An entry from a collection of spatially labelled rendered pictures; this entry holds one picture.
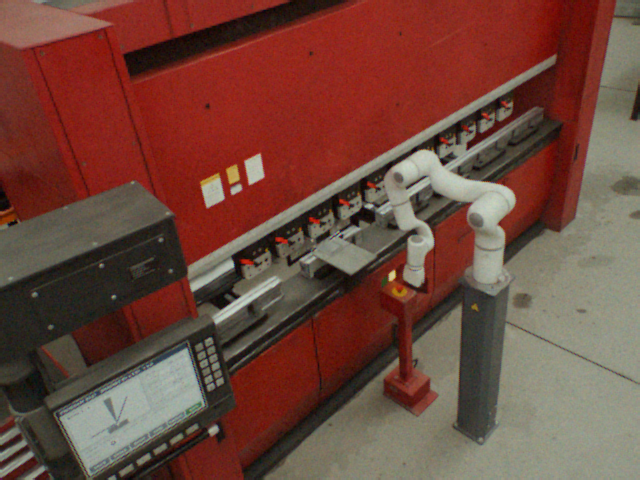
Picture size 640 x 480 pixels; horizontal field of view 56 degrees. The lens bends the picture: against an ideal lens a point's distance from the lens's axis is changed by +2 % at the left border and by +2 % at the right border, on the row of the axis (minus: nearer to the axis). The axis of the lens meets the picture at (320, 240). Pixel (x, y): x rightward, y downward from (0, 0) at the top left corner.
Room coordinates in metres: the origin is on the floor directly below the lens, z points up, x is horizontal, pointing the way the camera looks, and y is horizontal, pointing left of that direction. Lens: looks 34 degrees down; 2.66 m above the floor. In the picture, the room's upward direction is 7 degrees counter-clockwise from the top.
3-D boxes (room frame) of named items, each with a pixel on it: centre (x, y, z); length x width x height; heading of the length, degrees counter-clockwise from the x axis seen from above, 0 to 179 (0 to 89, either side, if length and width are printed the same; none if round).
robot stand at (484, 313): (1.99, -0.71, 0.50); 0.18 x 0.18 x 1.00; 42
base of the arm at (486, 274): (1.99, -0.71, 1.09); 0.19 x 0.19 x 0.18
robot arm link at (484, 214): (1.97, -0.68, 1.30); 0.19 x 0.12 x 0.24; 132
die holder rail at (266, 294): (2.04, 0.41, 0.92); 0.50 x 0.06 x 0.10; 131
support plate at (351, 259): (2.28, -0.11, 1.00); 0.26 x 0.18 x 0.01; 41
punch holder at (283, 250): (2.25, 0.16, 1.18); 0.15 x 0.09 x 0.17; 131
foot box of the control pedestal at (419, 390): (2.24, -0.41, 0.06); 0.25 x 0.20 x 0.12; 42
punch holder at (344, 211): (2.51, -0.15, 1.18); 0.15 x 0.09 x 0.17; 131
